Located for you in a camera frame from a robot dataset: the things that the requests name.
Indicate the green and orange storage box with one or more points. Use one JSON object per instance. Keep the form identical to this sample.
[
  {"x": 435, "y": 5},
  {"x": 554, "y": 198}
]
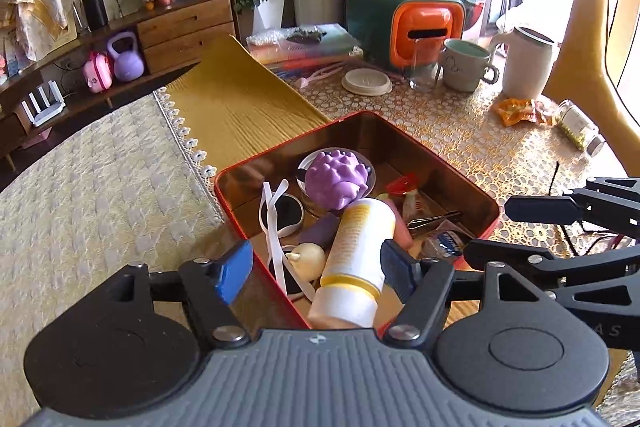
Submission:
[{"x": 425, "y": 27}]

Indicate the purple faceted block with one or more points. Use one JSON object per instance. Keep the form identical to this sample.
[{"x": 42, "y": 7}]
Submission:
[{"x": 322, "y": 232}]

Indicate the stack of books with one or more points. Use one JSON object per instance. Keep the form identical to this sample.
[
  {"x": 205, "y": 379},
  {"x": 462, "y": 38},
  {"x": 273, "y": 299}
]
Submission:
[{"x": 310, "y": 44}]

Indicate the white router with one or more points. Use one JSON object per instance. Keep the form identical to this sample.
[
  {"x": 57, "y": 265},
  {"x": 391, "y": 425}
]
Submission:
[{"x": 45, "y": 109}]

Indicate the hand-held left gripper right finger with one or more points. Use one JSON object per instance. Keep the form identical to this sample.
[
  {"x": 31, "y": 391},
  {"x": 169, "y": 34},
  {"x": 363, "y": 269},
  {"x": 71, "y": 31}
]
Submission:
[{"x": 397, "y": 272}]

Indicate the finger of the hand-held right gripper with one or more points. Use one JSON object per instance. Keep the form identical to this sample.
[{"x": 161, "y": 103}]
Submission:
[
  {"x": 515, "y": 257},
  {"x": 540, "y": 207}
]

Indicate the white pitcher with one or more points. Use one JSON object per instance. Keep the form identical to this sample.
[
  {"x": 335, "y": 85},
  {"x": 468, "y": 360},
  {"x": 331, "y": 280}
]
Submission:
[{"x": 525, "y": 67}]

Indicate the gold lace tablecloth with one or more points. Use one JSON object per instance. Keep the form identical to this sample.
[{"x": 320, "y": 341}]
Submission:
[{"x": 465, "y": 132}]

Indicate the cream rubber bulb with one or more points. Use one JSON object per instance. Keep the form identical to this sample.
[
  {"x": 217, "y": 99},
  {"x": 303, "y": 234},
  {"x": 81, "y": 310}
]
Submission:
[{"x": 310, "y": 259}]

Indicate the white bottle with yellow cap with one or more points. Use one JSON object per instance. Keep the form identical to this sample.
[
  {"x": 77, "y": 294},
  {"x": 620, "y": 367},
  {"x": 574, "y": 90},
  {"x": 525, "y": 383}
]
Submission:
[{"x": 355, "y": 252}]

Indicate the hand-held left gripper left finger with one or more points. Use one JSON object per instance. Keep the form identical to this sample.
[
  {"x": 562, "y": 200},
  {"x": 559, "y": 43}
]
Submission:
[{"x": 232, "y": 269}]

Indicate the small clear jar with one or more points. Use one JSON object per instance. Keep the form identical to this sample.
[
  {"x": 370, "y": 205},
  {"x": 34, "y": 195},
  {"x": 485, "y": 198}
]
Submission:
[{"x": 577, "y": 127}]

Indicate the purple spiky ball toy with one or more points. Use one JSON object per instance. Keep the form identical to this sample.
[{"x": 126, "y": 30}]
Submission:
[{"x": 335, "y": 179}]

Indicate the red snack packet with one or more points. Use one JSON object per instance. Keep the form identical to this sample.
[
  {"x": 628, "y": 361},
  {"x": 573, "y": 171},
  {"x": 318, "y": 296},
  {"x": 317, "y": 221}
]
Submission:
[{"x": 402, "y": 184}]

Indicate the yellow table runner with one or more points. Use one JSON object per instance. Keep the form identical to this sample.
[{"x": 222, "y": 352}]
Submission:
[{"x": 235, "y": 107}]

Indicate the red tin box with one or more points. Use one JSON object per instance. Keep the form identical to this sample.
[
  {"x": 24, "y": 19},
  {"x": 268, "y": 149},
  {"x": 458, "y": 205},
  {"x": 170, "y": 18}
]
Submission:
[{"x": 440, "y": 162}]

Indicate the grey-green mug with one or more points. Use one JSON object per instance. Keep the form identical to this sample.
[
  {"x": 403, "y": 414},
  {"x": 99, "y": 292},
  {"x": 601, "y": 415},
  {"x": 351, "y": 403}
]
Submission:
[{"x": 462, "y": 67}]

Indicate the purple kettlebell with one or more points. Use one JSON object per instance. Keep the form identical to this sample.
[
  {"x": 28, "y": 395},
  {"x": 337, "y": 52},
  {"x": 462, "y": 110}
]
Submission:
[{"x": 127, "y": 64}]

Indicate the red and white candy packet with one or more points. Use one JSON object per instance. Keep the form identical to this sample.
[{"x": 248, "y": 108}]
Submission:
[{"x": 414, "y": 203}]

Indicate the round white lid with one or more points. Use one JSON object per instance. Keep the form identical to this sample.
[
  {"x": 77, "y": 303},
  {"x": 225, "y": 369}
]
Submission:
[{"x": 366, "y": 82}]

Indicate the black eyeglasses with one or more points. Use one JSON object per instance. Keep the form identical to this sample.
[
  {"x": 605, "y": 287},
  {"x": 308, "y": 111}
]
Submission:
[{"x": 554, "y": 179}]

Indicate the blue and white sachet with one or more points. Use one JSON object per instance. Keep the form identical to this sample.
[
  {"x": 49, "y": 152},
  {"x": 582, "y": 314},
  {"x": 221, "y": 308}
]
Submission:
[{"x": 445, "y": 244}]

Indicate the orange snack wrapper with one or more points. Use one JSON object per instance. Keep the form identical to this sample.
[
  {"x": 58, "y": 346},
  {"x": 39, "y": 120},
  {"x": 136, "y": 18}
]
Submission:
[{"x": 520, "y": 113}]

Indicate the wooden media cabinet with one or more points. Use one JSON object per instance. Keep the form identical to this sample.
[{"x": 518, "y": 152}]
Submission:
[{"x": 187, "y": 32}]

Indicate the yellow long-neck dinosaur toy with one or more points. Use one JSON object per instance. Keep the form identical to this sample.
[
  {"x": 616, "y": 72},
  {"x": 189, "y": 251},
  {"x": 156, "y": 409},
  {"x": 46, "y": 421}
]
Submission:
[{"x": 585, "y": 32}]

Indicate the round cream tin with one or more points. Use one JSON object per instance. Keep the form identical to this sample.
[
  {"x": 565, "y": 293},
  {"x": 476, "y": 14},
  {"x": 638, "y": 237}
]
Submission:
[{"x": 300, "y": 171}]

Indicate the metal nail clippers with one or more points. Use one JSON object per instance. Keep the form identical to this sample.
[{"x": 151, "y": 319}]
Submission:
[{"x": 432, "y": 219}]

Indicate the black speaker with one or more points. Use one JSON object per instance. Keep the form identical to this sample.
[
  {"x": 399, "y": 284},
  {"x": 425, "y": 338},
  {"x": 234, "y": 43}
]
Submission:
[{"x": 95, "y": 11}]

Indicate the pink tube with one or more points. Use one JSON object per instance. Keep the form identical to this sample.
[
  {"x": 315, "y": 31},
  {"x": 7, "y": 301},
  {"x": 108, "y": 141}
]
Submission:
[{"x": 402, "y": 232}]

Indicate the clear drinking glass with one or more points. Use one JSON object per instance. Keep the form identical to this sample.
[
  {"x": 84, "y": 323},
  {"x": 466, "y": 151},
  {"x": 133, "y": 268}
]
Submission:
[{"x": 422, "y": 72}]

